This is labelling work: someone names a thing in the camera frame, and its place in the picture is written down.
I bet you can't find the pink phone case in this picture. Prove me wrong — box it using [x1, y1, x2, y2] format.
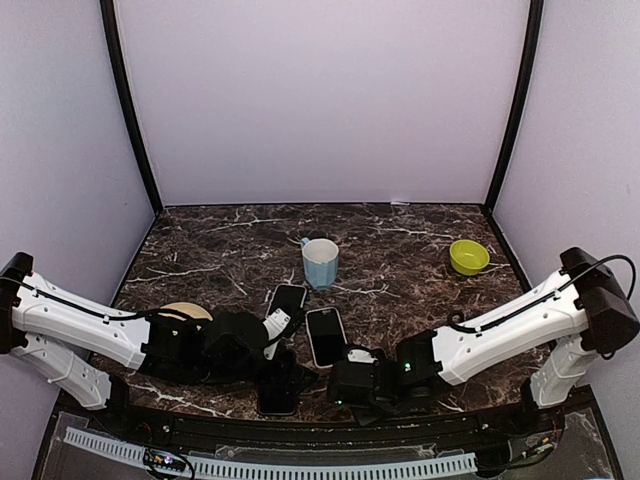
[304, 307, 349, 370]

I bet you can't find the black screen smartphone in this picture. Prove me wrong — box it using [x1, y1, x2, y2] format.
[267, 284, 307, 320]

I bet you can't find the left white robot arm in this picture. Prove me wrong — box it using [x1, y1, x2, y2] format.
[1, 252, 319, 436]

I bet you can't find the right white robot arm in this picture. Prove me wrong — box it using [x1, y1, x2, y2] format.
[328, 247, 639, 434]

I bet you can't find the beige round plate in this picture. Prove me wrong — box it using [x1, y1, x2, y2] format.
[159, 302, 213, 326]

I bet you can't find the blue ceramic mug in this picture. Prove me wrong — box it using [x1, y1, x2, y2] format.
[301, 238, 340, 290]

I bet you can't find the lime green bowl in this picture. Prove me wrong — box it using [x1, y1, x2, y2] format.
[449, 239, 490, 276]

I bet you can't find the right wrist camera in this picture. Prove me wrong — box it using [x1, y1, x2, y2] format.
[327, 344, 397, 408]

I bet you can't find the black front rail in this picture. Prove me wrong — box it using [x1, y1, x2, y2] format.
[117, 404, 565, 451]

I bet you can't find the white slotted cable duct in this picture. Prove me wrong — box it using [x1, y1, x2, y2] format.
[63, 427, 478, 479]

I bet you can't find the left black frame post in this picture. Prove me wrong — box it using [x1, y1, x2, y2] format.
[99, 0, 164, 215]

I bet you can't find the black frame post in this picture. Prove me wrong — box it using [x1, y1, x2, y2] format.
[99, 0, 164, 215]
[483, 0, 544, 218]

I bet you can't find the right black frame post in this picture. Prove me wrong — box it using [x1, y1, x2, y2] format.
[483, 0, 544, 218]

